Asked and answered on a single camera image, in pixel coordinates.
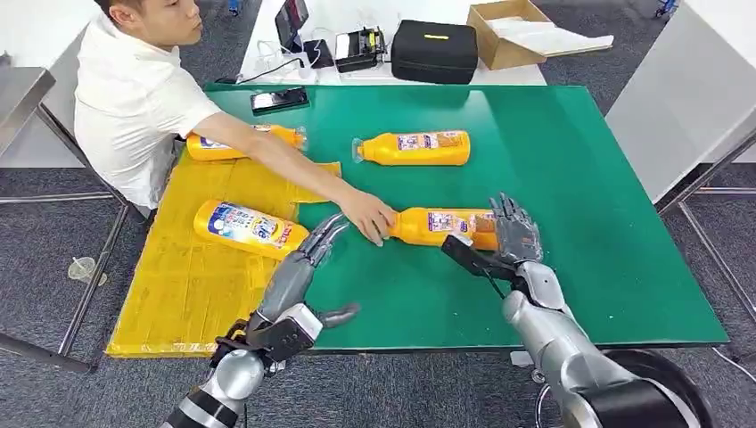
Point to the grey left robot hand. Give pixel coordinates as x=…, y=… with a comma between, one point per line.
x=283, y=277

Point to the person's hand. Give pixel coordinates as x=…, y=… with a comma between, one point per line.
x=369, y=215

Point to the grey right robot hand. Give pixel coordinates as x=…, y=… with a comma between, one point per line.
x=517, y=236

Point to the orange plastic bottle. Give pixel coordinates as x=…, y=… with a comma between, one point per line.
x=413, y=150
x=248, y=230
x=212, y=150
x=437, y=227

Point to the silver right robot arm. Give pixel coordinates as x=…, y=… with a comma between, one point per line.
x=555, y=337

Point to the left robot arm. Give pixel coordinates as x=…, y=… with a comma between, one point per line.
x=236, y=375

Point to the green table mat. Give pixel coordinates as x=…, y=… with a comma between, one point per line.
x=561, y=207

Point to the yellow sheet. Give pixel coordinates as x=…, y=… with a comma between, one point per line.
x=177, y=283

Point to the black smartphone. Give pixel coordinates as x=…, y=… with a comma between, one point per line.
x=279, y=100

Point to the black and white printer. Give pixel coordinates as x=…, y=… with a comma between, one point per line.
x=360, y=50

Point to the small black adapter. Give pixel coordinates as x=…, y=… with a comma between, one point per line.
x=319, y=53

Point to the black carry case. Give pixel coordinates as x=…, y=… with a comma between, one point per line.
x=434, y=53

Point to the cardboard box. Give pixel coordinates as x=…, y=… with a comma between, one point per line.
x=496, y=50

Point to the clear plastic cup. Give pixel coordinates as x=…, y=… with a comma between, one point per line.
x=85, y=270

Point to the white foam sheet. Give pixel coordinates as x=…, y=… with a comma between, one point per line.
x=549, y=38

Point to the black tablet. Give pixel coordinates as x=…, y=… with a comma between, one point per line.
x=292, y=20

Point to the white table with metal legs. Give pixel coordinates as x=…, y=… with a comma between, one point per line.
x=679, y=88

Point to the person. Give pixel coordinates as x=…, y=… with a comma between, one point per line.
x=130, y=100

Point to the steel bench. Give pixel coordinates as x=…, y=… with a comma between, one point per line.
x=20, y=94

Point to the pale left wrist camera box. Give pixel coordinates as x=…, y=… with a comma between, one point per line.
x=286, y=337

